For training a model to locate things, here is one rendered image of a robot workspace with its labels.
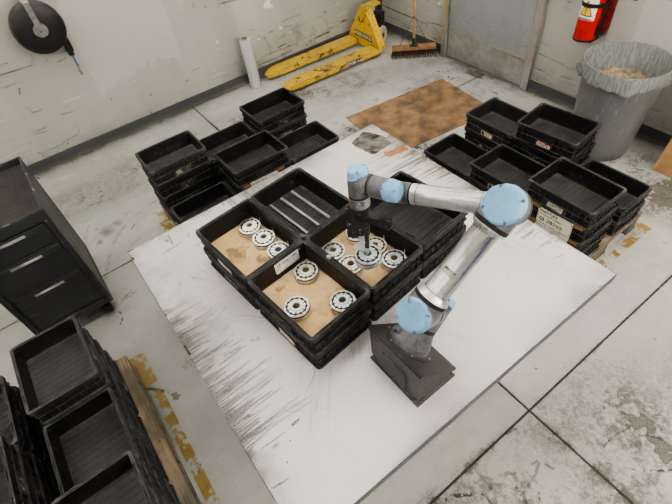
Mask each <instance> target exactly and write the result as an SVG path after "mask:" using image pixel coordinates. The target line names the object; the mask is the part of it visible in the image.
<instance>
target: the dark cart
mask: <svg viewBox="0 0 672 504"><path fill-rule="evenodd" d="M111 300H113V297H112V295H111V293H110V291H109V289H108V287H107V285H106V283H105V281H104V279H103V277H102V275H101V273H100V271H99V270H98V268H97V266H96V264H95V262H94V260H93V258H92V256H91V254H90V252H89V250H88V248H87V246H86V245H85V243H84V242H83V241H82V239H81V238H80V237H79V235H78V234H77V233H76V231H75V230H74V229H73V227H72V226H71V225H70V223H69V222H68V221H67V219H66V218H65V217H64V215H63V214H62V213H61V211H60V210H59V209H58V207H57V206H56V205H55V203H54V202H53V201H52V199H51V198H50V197H49V195H48V194H47V192H46V191H45V190H44V188H43V187H42V186H41V184H40V183H39V182H38V180H37V179H36V178H35V176H34V175H33V174H32V172H31V171H30V170H29V168H28V167H27V166H26V164H25V163H24V162H23V160H22V159H21V158H20V156H19V157H16V158H14V159H11V160H9V161H7V162H4V163H2V164H0V304H1V305H3V306H4V307H5V308H6V309H7V310H8V311H9V312H10V313H11V314H12V315H14V316H15V317H16V318H17V319H18V320H19V321H20V322H21V323H22V324H24V325H25V326H26V327H27V328H28V329H29V330H30V331H31V332H32V333H33V334H35V335H37V334H38V333H40V332H42V331H44V330H46V329H48V328H49V327H51V326H53V325H55V324H57V323H59V322H60V321H62V320H64V319H66V318H68V317H69V316H75V318H76V319H79V318H81V317H82V316H84V315H86V314H88V313H90V312H91V311H93V310H95V309H97V308H99V307H100V306H102V305H104V307H105V308H106V309H108V310H109V311H110V312H111V311H113V310H114V308H113V307H112V304H111V302H109V301H111Z"/></svg>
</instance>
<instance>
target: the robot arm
mask: <svg viewBox="0 0 672 504"><path fill-rule="evenodd" d="M346 181H347V186H348V197H349V204H346V215H347V235H348V238H352V237H353V238H355V239H358V240H359V243H357V244H355V245H354V249H355V250H359V251H364V252H366V256H368V255H369V253H370V245H369V244H370V224H372V225H375V226H377V227H380V228H382V229H385V230H387V231H389V230H390V229H391V228H392V222H393V221H392V219H390V218H388V217H385V216H383V215H380V214H378V213H375V212H373V211H370V197H372V198H376V199H380V200H383V201H385V202H391V203H401V204H403V203H404V204H412V205H419V206H425V207H432V208H439V209H445V210H452V211H459V212H465V213H472V214H473V219H474V222H473V224H472V225H471V226H470V227H469V229H468V230H467V231H466V232H465V234H464V235H463V236H462V237H461V239H460V240H459V241H458V242H457V244H456V245H455V246H454V247H453V249H452V250H451V251H450V252H449V254H448V255H447V256H446V257H445V259H444V260H443V261H442V262H441V264H440V265H439V266H438V268H437V269H436V270H435V271H434V273H433V274H432V275H431V276H430V278H429V279H428V280H427V281H426V282H425V283H419V284H418V285H417V286H416V287H415V288H414V290H413V291H412V292H411V293H410V295H409V296H408V297H405V298H403V299H402V300H401V301H400V302H399V304H398V305H397V308H396V318H397V321H398V324H397V325H395V326H394V327H393V328H392V330H391V331H390V335H391V337H392V339H393V340H394V342H395V343H396V344H397V345H398V346H399V347H401V348H402V349H403V350H405V351H406V352H408V353H410V354H411V355H414V356H416V357H420V358H425V357H427V355H428V354H429V352H430V349H431V345H432V341H433V338H434V336H435V334H436V333H437V331H438V330H439V328H440V327H441V325H442V324H443V322H444V321H445V319H446V318H447V317H448V315H449V314H450V312H451V311H452V310H453V308H454V306H455V304H456V303H455V300H454V299H453V298H452V297H451V295H452V294H453V293H454V292H455V291H456V289H457V288H458V287H459V286H460V285H461V283H462V282H463V281H464V280H465V279H466V277H467V276H468V275H469V274H470V273H471V271H472V270H473V269H474V268H475V267H476V265H477V264H478V263H479V262H480V261H481V259H482V258H483V257H484V256H485V255H486V253H487V252H488V251H489V250H490V249H491V247H492V246H493V245H494V244H495V243H496V241H497V240H499V239H506V238H507V237H508V235H509V234H510V233H511V232H512V231H513V230H514V228H515V227H516V226H517V225H519V224H521V223H523V222H525V221H526V220H527V219H528V218H529V217H530V215H531V213H532V210H533V202H532V199H531V197H530V195H529V194H528V193H527V192H526V191H524V190H523V189H521V188H520V187H518V186H516V185H514V184H508V183H506V184H499V185H496V186H494V187H492V188H490V189H489V190H488V191H487V192H485V191H477V190H469V189H460V188H452V187H444V186H435V185H427V184H418V183H411V182H404V181H398V180H396V179H393V178H387V177H382V176H378V175H374V174H371V173H369V170H368V166H366V165H365V164H362V163H356V164H352V165H350V166H349V167H348V168H347V179H346ZM364 241H365V243H364Z"/></svg>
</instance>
